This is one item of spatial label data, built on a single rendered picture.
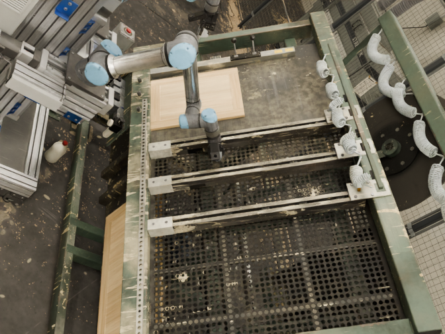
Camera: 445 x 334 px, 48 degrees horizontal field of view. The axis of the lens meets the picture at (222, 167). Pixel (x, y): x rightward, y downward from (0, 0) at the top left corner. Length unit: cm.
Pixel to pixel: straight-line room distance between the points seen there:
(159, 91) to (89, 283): 131
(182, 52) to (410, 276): 138
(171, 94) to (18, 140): 99
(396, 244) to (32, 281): 203
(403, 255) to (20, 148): 228
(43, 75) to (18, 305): 129
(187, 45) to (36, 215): 163
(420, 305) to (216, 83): 179
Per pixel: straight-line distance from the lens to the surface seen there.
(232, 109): 304
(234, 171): 265
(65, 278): 311
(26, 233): 332
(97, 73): 245
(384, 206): 249
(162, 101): 319
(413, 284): 230
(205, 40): 353
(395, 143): 312
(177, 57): 232
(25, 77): 258
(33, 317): 314
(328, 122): 280
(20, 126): 345
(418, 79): 326
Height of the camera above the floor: 260
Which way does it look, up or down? 30 degrees down
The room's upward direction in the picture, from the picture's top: 55 degrees clockwise
